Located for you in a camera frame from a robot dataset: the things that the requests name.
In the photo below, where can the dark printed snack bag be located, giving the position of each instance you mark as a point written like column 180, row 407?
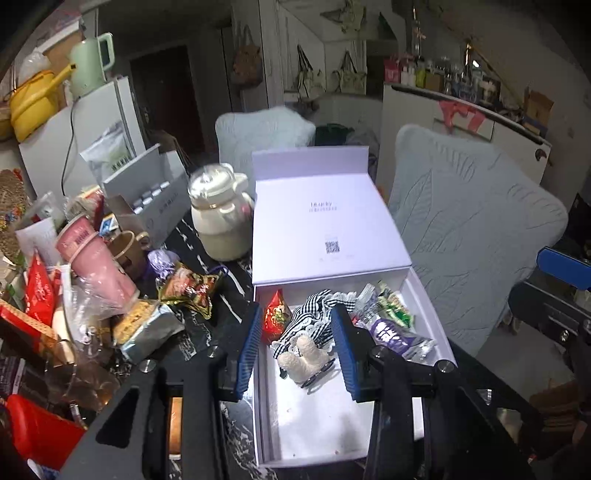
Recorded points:
column 191, row 288

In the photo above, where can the gingham dress plush doll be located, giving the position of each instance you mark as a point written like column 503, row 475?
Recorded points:
column 304, row 364

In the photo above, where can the pink tumbler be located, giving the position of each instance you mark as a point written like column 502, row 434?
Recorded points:
column 101, row 267

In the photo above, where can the purple silver foil packet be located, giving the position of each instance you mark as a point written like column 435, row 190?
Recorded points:
column 392, row 337

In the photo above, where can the dark wooden door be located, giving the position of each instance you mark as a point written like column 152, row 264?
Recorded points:
column 171, row 97

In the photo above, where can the beige tote bag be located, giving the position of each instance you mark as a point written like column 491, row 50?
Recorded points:
column 351, row 78
column 308, row 78

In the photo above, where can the white counter cabinet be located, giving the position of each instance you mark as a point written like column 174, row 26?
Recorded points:
column 512, row 147

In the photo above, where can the white fridge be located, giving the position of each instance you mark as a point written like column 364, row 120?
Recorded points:
column 97, row 124

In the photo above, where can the green white pouch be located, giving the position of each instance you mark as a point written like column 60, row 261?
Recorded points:
column 108, row 147

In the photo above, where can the cream insulated jug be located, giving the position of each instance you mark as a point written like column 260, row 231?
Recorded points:
column 221, row 221

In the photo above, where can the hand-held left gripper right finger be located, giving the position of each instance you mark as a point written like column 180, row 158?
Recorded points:
column 351, row 355

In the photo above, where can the green snack packet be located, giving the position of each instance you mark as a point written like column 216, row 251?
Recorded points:
column 395, row 309

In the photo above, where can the red snack bag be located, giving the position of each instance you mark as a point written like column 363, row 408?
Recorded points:
column 39, row 290

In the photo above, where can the brown tote bag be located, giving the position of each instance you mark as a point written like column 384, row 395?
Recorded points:
column 247, row 64

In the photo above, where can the glass mug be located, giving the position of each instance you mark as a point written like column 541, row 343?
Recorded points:
column 83, row 385

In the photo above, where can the light blue covered chair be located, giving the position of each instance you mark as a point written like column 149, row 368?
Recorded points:
column 471, row 230
column 263, row 134

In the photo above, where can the brown mug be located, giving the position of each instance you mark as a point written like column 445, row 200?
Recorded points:
column 129, row 254

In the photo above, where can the yellow pot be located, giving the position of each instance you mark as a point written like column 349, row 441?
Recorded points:
column 32, row 110

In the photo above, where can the clear striped packet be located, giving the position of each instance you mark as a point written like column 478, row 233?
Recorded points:
column 364, row 302

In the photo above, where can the row of bottles and jars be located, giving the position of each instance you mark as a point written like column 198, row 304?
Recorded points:
column 438, row 78

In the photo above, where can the green electric kettle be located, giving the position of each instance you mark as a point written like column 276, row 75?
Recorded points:
column 90, row 64

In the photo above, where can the crumpled clear plastic bag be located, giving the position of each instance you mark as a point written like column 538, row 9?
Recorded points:
column 34, row 67

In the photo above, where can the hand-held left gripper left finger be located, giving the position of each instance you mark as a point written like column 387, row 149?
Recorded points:
column 249, row 350

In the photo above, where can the white carton of bottles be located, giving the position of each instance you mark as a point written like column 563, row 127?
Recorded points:
column 157, row 217

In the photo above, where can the open cardboard box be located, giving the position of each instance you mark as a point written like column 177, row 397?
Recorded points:
column 538, row 110

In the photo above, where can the brown cardboard box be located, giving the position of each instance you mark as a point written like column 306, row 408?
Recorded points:
column 62, row 44

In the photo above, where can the hanging beige cloth bag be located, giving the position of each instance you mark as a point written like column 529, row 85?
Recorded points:
column 346, row 16

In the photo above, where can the lavender gift box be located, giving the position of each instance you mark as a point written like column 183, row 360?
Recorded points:
column 323, row 207

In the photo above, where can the green bag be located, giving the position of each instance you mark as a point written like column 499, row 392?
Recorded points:
column 334, row 134

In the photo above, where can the red plastic container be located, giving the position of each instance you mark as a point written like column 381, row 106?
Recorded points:
column 41, row 434

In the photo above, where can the red snack packet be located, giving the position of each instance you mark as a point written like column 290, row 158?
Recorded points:
column 274, row 318

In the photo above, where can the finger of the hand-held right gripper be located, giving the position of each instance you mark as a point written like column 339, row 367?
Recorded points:
column 549, row 314
column 565, row 264

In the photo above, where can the black printed box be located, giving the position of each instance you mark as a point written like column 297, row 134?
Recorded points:
column 11, row 374

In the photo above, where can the purple foil candy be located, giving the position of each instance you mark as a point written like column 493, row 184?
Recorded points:
column 161, row 265

